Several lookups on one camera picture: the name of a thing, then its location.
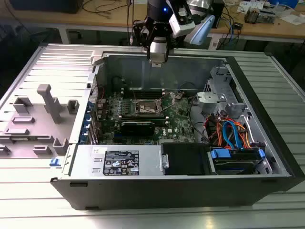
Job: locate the metal locking lever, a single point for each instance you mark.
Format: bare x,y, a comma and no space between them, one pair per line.
166,102
134,91

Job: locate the blue card retention clip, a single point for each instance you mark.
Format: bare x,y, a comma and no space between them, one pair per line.
85,129
87,118
89,106
84,138

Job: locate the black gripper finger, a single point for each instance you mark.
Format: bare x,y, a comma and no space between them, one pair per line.
137,27
166,55

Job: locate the blue expansion slot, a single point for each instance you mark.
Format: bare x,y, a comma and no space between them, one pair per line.
118,136

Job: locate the silver metal drive cage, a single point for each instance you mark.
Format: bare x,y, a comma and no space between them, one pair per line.
219,78

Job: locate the white printed paper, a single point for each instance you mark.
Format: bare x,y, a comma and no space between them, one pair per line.
244,6

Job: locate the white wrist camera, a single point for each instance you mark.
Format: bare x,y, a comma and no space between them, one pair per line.
182,26

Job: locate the metal heatsink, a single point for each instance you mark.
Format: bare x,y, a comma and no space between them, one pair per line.
252,15

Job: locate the blue plastic clip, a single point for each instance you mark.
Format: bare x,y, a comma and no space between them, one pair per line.
54,163

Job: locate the silver power supply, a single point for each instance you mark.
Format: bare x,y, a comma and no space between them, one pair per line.
81,162

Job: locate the black box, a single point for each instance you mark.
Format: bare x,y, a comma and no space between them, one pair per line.
219,14

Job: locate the green motherboard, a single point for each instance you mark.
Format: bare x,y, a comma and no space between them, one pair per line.
176,119

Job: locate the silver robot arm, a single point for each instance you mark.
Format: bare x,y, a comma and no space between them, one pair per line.
202,31

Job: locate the silver CPU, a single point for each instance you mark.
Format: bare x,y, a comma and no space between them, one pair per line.
157,58

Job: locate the grey plastic parts rack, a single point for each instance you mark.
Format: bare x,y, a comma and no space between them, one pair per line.
35,133

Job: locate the wooden desk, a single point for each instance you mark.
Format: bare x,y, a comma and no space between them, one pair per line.
262,31

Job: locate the hard disk blue carrier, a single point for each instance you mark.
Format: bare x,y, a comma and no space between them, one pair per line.
236,164

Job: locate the black RAM slot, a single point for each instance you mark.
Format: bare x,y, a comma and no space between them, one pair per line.
143,116
160,121
143,89
143,97
143,94

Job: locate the grey electronic device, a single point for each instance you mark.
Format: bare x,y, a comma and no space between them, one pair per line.
268,15

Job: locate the black monitor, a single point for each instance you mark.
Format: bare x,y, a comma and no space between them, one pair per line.
47,6

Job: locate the CPU socket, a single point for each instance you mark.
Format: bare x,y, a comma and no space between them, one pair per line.
146,107

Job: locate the black PC case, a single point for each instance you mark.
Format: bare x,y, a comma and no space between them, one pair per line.
155,190

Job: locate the black graphics card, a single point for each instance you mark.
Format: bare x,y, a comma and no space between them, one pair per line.
137,128

